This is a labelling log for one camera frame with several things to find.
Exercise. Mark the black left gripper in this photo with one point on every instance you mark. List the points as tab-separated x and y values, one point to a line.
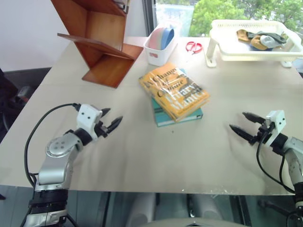
101	130

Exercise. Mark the orange hardcover book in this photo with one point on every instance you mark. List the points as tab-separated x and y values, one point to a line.
180	94

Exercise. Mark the dark window frame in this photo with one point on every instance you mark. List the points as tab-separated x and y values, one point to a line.
150	16

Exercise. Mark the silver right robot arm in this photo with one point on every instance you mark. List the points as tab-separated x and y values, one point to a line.
293	146

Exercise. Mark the wooden shelf stand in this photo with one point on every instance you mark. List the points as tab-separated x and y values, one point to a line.
106	68

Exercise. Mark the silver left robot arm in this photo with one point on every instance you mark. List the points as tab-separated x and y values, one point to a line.
56	165

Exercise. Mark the white plastic bin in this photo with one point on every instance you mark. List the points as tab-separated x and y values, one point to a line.
158	55

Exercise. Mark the pink plate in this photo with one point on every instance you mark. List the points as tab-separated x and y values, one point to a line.
156	39

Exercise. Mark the dark grey sock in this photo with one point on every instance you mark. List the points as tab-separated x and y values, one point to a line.
274	35

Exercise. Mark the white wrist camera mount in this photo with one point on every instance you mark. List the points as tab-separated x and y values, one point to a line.
279	120
88	116

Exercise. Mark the light grey sock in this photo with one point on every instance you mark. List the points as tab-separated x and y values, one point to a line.
270	41

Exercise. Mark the brown sock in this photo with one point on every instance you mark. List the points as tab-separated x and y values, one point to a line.
242	35

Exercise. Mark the teal book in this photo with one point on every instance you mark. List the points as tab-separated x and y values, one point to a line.
165	119

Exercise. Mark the red scissors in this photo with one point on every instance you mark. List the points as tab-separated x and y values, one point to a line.
193	46

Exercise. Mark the dark table leg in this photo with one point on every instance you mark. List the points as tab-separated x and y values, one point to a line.
105	208
241	210

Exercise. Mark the mustard yellow sock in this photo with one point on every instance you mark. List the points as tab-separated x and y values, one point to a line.
256	43

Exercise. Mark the white plastic rack basket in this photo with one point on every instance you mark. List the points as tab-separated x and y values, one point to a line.
225	30

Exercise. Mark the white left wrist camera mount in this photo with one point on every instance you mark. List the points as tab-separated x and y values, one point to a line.
88	116

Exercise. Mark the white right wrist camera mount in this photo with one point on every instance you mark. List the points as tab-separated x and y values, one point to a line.
279	120

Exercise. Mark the blue plate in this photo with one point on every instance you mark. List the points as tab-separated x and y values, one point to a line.
169	36

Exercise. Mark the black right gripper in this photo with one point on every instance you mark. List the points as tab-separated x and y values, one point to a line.
262	133

